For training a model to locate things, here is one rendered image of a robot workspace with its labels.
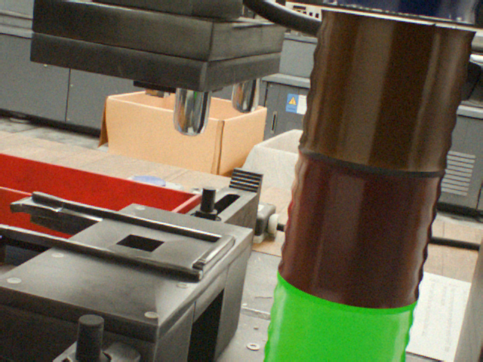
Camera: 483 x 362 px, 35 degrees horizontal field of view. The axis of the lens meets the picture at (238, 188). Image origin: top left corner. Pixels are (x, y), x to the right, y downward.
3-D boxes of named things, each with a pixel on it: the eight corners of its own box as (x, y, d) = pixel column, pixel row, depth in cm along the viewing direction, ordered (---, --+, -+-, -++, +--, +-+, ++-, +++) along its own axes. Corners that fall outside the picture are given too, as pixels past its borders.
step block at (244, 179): (223, 250, 78) (235, 167, 76) (250, 256, 78) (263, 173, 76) (204, 268, 72) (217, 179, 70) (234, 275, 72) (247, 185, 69)
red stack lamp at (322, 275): (292, 244, 22) (311, 135, 22) (422, 273, 22) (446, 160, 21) (263, 285, 19) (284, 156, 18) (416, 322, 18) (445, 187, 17)
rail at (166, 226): (65, 231, 57) (67, 200, 57) (232, 269, 54) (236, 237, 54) (60, 233, 57) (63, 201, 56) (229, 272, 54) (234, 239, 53)
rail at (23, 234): (8, 261, 50) (10, 225, 49) (198, 307, 47) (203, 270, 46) (3, 263, 49) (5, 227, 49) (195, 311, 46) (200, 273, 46)
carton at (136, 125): (144, 207, 355) (158, 85, 341) (253, 234, 339) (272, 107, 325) (78, 239, 300) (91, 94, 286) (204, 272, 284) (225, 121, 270)
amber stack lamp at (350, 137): (312, 129, 22) (332, 10, 21) (447, 154, 21) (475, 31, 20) (284, 149, 18) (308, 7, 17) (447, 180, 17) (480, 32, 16)
